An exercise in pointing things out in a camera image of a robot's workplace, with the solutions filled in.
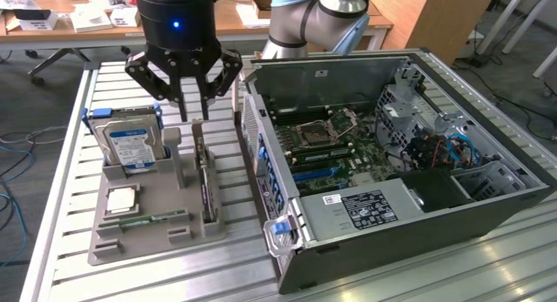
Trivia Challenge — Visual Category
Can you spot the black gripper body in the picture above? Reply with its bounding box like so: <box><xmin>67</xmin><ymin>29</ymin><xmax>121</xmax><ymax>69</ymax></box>
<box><xmin>133</xmin><ymin>0</ymin><xmax>223</xmax><ymax>84</ymax></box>

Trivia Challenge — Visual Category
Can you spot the low-profile Nvidia graphics card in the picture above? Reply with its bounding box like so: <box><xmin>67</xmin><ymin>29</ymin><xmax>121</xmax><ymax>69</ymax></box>
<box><xmin>189</xmin><ymin>118</ymin><xmax>219</xmax><ymax>224</ymax></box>

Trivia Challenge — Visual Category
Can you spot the wooden desk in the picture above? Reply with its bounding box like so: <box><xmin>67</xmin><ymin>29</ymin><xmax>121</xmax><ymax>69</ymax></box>
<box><xmin>0</xmin><ymin>0</ymin><xmax>393</xmax><ymax>60</ymax></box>

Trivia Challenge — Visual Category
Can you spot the small white labelled box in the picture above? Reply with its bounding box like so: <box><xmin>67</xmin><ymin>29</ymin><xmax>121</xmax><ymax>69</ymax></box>
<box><xmin>108</xmin><ymin>7</ymin><xmax>141</xmax><ymax>28</ymax></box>

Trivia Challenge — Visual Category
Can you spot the white paper stack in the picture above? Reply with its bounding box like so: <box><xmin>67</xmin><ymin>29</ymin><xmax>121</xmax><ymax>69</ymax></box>
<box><xmin>236</xmin><ymin>3</ymin><xmax>271</xmax><ymax>29</ymax></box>

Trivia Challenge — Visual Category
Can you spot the flat white box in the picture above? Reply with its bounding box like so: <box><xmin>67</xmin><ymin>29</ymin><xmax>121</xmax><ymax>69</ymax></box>
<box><xmin>69</xmin><ymin>5</ymin><xmax>113</xmax><ymax>33</ymax></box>

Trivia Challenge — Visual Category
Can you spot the hard disk in blue caddy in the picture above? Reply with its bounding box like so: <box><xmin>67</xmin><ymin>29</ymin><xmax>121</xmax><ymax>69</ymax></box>
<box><xmin>79</xmin><ymin>102</ymin><xmax>168</xmax><ymax>176</ymax></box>

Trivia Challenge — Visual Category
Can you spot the CPU socket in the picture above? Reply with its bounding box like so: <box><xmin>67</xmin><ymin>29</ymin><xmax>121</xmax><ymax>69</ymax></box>
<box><xmin>295</xmin><ymin>121</ymin><xmax>338</xmax><ymax>145</ymax></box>

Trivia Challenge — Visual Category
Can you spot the white box with black lid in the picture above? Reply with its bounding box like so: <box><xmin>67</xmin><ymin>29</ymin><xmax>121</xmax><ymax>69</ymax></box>
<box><xmin>10</xmin><ymin>8</ymin><xmax>60</xmax><ymax>31</ymax></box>

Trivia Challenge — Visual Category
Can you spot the metal socket cover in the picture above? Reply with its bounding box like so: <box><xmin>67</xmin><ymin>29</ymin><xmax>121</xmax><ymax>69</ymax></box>
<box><xmin>328</xmin><ymin>108</ymin><xmax>360</xmax><ymax>136</ymax></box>

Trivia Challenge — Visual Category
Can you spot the green RAM stick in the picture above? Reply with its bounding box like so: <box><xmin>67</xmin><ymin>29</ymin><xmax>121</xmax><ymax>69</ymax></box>
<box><xmin>290</xmin><ymin>147</ymin><xmax>354</xmax><ymax>164</ymax></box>
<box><xmin>97</xmin><ymin>209</ymin><xmax>185</xmax><ymax>228</ymax></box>

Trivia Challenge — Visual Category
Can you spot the blue expansion slot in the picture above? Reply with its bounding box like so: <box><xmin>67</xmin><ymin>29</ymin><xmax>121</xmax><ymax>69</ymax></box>
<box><xmin>291</xmin><ymin>166</ymin><xmax>343</xmax><ymax>183</ymax></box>

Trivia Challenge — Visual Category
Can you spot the silver CPU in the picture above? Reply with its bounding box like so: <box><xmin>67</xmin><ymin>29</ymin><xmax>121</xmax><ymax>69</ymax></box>
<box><xmin>105</xmin><ymin>188</ymin><xmax>136</xmax><ymax>215</ymax></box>

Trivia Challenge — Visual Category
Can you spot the green motherboard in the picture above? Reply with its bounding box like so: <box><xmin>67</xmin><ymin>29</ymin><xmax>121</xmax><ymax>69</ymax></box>
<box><xmin>267</xmin><ymin>99</ymin><xmax>395</xmax><ymax>197</ymax></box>

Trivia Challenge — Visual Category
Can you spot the perforated metal drive cage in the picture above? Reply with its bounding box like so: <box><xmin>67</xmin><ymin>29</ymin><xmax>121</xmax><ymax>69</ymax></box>
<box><xmin>374</xmin><ymin>83</ymin><xmax>478</xmax><ymax>153</ymax></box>

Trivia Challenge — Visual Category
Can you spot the grey parts rack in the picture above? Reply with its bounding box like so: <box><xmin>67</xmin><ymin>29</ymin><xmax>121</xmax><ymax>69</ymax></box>
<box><xmin>87</xmin><ymin>126</ymin><xmax>230</xmax><ymax>267</ymax></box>

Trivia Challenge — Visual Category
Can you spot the silver chipset heatsink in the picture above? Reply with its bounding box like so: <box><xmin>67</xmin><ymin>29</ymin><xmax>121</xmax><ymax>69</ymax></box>
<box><xmin>351</xmin><ymin>172</ymin><xmax>378</xmax><ymax>186</ymax></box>

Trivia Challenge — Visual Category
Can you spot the grey power supply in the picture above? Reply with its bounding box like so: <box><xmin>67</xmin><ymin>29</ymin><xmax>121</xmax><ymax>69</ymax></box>
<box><xmin>299</xmin><ymin>179</ymin><xmax>426</xmax><ymax>243</ymax></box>

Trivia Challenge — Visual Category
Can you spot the blue case latch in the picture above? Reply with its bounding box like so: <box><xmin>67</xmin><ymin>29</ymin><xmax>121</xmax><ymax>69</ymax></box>
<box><xmin>268</xmin><ymin>220</ymin><xmax>291</xmax><ymax>239</ymax></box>

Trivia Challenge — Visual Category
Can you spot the wooden cabinet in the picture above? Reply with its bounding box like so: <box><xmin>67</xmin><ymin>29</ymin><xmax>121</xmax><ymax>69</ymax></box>
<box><xmin>368</xmin><ymin>0</ymin><xmax>499</xmax><ymax>60</ymax></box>

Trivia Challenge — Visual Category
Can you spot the open dark PC case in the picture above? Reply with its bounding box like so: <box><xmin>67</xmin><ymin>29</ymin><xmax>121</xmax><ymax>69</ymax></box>
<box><xmin>230</xmin><ymin>47</ymin><xmax>553</xmax><ymax>295</ymax></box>

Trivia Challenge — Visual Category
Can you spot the metal disk bay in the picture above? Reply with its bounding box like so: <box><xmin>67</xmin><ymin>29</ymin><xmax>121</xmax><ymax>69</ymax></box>
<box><xmin>450</xmin><ymin>160</ymin><xmax>527</xmax><ymax>202</ymax></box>

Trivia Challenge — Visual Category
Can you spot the blue floor cable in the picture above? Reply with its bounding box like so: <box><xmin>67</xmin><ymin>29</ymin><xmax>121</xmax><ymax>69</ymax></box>
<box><xmin>0</xmin><ymin>145</ymin><xmax>33</xmax><ymax>267</ymax></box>

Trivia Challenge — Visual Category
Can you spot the red wire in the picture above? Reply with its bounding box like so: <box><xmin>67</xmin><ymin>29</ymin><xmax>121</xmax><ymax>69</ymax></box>
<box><xmin>430</xmin><ymin>138</ymin><xmax>449</xmax><ymax>168</ymax></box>

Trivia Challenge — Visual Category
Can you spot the blue wire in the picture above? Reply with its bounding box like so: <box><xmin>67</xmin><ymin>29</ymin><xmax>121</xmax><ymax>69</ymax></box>
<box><xmin>446</xmin><ymin>132</ymin><xmax>482</xmax><ymax>168</ymax></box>

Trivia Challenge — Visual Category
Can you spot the white metal table frame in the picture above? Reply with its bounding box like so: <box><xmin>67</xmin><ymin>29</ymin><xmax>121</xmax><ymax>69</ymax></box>
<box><xmin>475</xmin><ymin>0</ymin><xmax>557</xmax><ymax>78</ymax></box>

